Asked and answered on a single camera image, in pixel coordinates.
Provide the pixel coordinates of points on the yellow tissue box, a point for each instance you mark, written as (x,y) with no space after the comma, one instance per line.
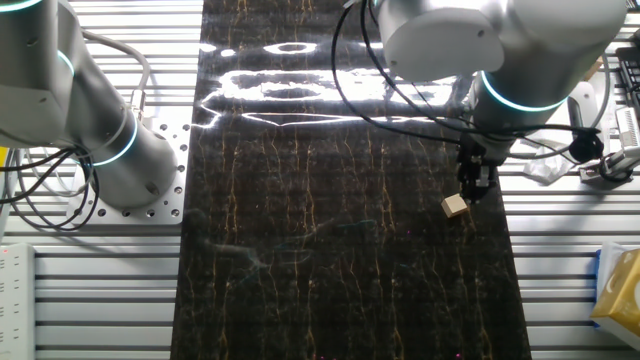
(622,295)

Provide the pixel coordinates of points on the ribbed silver camera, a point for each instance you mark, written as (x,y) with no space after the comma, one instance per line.
(629,127)

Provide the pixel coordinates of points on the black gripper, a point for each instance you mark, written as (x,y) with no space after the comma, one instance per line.
(477,155)

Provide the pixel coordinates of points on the grey camera stand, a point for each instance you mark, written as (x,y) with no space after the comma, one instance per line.
(590,175)

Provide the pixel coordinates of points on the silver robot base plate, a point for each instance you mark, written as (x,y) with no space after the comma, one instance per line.
(170,200)

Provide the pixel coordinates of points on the crumpled white tissue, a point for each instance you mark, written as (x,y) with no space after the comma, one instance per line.
(550,170)

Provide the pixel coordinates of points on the yellow plastic piece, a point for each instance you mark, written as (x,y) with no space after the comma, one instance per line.
(3,157)

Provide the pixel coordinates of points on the black marble pattern mat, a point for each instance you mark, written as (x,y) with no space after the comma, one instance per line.
(325,275)

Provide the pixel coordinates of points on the black keyboard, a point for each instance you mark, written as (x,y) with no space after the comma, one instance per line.
(631,75)

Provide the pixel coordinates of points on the small wooden block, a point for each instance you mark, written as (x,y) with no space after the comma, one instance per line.
(454,206)

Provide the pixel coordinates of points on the white power strip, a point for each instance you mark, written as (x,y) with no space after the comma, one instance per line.
(17,300)

